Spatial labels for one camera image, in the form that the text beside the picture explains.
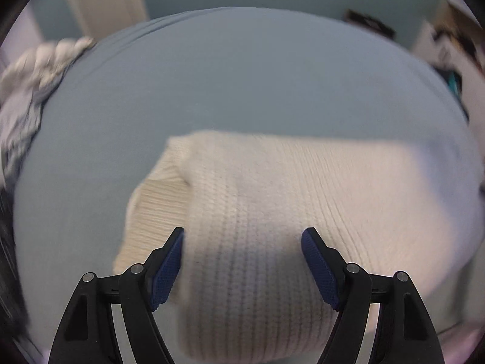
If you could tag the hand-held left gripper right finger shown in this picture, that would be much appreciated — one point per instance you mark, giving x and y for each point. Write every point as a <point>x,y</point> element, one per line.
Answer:
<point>322,269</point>

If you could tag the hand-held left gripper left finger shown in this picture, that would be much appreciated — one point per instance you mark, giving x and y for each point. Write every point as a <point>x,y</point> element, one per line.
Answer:
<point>166,273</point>

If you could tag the white knit sweater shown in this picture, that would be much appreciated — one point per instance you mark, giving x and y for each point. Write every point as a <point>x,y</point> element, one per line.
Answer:
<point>265,204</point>

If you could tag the light blue crumpled garment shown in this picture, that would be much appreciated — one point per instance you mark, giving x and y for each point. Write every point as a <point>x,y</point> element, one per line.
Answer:
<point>21,129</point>

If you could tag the bed with blue sheet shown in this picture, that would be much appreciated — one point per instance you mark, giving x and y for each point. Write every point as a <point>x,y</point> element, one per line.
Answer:
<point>227,76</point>

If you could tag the white puffer jacket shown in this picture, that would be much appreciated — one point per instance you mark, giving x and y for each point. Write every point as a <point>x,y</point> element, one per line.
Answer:
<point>38,64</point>

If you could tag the white cabinet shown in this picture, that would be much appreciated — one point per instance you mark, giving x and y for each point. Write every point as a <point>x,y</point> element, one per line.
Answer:
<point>443,34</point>

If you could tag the white door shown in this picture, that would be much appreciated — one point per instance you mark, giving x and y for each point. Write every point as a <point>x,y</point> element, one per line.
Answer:
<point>106,2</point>

